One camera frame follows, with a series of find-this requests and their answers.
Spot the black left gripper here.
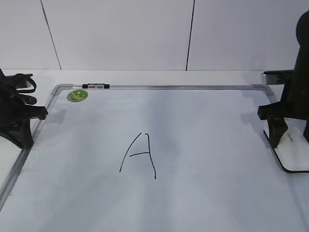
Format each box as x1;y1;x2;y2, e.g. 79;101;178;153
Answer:
0;72;48;149

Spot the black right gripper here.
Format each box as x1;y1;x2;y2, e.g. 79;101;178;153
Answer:
257;70;309;149

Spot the white whiteboard eraser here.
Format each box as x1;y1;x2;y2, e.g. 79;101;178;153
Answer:
272;118;309;173

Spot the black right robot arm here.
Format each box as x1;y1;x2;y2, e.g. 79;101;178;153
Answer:
257;11;309;148

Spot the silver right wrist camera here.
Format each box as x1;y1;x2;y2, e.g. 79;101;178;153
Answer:
261;71;286;86

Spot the white board with aluminium frame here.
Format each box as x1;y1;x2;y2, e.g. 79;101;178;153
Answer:
0;84;309;232

